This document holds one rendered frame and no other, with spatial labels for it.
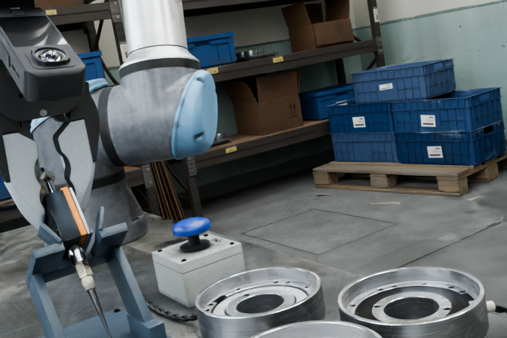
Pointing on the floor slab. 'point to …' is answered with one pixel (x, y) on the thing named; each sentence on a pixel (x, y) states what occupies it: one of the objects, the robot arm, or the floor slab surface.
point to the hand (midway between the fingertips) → (59, 213)
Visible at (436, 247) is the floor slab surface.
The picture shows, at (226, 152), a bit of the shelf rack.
